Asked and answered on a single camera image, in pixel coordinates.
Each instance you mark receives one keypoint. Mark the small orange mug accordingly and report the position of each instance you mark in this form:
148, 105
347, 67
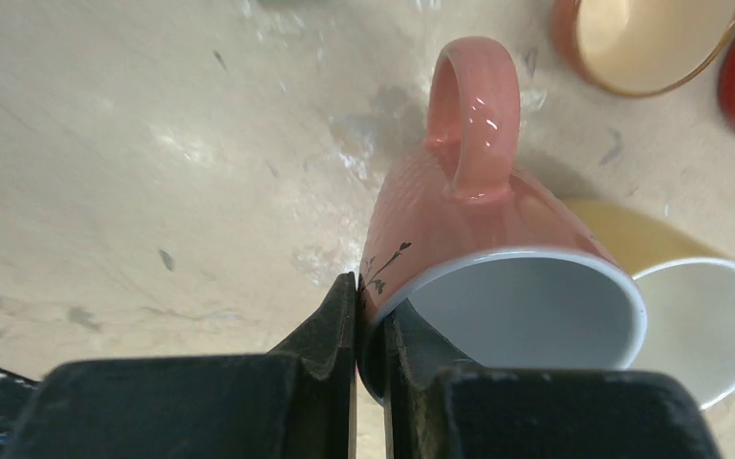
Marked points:
639, 49

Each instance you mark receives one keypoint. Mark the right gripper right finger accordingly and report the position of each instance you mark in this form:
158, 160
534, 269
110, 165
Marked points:
416, 423

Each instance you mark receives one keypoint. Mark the salmon mug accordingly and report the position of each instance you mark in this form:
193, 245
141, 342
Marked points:
480, 249

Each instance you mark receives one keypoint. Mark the yellow mug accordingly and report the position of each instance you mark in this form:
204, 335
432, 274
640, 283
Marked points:
689, 291

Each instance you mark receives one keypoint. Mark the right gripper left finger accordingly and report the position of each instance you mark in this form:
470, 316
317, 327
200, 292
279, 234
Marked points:
322, 417

